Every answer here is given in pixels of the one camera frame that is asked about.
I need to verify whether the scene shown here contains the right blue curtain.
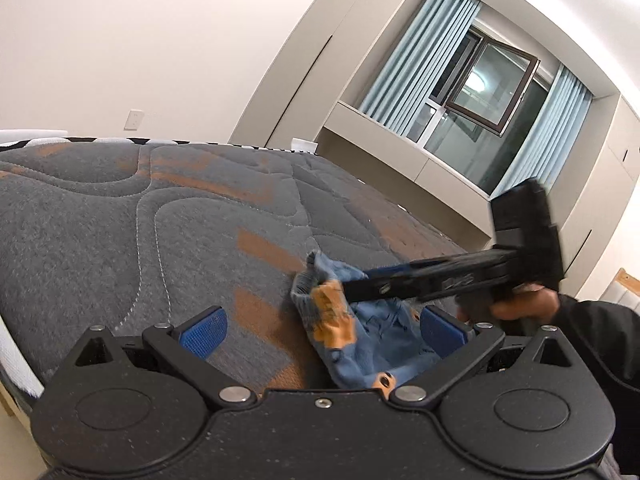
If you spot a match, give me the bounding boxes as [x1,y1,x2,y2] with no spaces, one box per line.
[490,65,592,198]

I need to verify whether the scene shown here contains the blue orange patterned pants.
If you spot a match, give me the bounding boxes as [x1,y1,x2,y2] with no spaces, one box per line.
[290,252,440,396]

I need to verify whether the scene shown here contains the person's right hand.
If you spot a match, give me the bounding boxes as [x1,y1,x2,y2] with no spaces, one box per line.
[456,283,561,323]

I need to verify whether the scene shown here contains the open brown window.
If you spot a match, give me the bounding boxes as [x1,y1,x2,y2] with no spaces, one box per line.
[407,27,550,194]

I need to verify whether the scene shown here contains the beige window desk unit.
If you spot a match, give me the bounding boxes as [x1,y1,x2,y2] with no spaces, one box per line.
[318,102,492,247]

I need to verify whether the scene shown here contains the right beige wardrobe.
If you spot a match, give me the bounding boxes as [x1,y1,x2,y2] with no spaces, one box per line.
[549,94,639,297]

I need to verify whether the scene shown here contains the grey orange quilted mattress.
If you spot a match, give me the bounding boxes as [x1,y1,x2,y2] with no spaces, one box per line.
[1,141,457,399]

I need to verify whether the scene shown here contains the left beige wardrobe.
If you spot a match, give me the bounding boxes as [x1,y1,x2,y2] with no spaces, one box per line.
[230,0,422,148]

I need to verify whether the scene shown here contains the beige wardrobe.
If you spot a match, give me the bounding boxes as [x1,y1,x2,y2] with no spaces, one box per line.
[230,0,422,148]
[549,94,639,297]

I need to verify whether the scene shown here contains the blue curtain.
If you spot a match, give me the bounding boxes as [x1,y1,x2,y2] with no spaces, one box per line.
[490,65,592,198]
[359,0,483,136]

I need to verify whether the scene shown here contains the wooden padded headboard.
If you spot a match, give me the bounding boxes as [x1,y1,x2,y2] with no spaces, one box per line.
[600,269,640,313]

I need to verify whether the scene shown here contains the left blue curtain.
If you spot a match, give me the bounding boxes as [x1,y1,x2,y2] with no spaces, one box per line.
[359,0,483,136]

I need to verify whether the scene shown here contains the white wall socket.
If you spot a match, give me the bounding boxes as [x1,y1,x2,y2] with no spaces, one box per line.
[124,110,144,131]

